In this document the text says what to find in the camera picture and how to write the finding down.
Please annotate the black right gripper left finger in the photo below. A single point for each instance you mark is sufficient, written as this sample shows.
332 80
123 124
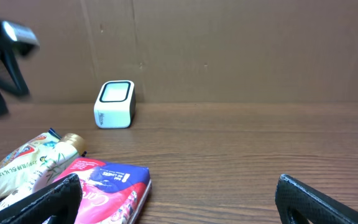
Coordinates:
57 203

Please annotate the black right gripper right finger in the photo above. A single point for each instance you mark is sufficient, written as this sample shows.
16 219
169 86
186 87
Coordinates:
299 203

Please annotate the white floral tube gold cap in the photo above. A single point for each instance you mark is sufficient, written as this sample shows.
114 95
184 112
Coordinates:
69 148

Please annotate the red purple pad package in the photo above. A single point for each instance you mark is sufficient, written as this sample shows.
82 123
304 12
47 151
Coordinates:
111 192

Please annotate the yellow snack bag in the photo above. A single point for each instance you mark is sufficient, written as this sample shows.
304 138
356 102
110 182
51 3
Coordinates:
16 167

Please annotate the white barcode scanner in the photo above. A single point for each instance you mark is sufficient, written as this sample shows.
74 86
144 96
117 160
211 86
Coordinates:
115 105

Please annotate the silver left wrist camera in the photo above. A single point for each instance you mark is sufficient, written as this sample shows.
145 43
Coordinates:
21 36

